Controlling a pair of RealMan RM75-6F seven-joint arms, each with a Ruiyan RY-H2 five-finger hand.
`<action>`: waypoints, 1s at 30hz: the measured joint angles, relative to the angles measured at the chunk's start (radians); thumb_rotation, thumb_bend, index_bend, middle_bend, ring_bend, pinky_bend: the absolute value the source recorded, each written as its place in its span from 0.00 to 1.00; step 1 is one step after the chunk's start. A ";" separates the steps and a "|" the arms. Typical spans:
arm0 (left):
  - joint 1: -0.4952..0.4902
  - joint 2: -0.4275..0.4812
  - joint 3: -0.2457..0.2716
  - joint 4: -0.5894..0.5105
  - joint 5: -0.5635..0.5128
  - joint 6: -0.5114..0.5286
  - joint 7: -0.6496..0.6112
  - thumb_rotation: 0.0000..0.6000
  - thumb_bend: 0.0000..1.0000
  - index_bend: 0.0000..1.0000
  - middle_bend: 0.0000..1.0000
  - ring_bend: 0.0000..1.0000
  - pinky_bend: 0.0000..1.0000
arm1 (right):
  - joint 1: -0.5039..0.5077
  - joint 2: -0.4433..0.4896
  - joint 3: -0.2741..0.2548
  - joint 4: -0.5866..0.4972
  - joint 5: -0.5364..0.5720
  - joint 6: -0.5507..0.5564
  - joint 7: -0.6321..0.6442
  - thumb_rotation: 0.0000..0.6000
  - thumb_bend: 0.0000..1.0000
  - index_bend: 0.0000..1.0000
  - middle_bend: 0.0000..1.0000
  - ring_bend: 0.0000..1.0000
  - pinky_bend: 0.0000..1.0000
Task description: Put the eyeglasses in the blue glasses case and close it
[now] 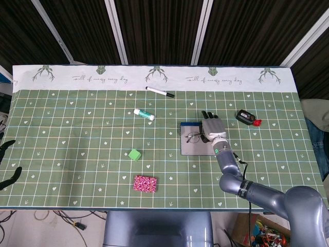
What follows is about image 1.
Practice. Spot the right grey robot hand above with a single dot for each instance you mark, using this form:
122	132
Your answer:
213	128

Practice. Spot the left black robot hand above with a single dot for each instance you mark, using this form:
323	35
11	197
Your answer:
15	177

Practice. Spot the thin black metal eyeglasses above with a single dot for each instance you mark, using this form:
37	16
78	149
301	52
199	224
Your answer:
194	137

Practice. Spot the blue folding glasses case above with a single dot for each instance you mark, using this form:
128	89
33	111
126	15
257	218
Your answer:
195	150

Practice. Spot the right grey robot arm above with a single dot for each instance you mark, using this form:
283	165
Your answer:
228	164

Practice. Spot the cardboard box colourful parts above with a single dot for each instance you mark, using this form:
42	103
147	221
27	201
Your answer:
267	231

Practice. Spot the black bottle red cap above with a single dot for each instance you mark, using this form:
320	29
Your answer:
245	117

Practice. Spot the green grid tablecloth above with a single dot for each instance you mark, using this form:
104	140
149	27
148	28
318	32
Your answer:
77	154

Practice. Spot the white marker black cap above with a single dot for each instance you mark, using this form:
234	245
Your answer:
158	91

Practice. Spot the white green glue stick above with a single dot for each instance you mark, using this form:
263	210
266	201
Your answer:
144	114

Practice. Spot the black plug connector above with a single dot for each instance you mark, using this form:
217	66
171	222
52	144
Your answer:
79	226

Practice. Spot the green cube block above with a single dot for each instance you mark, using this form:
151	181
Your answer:
134	155

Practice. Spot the pink patterned card deck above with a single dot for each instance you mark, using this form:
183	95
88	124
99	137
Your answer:
145	184

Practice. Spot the beige garment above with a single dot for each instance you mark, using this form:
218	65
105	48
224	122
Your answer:
314	110

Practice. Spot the blue jeans garment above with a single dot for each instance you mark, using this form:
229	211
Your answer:
321	154

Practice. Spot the grey blue robot torso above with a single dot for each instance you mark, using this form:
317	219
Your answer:
154	229

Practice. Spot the white metal partition post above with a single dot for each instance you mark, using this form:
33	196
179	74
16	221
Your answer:
54	31
306	38
203	31
117	31

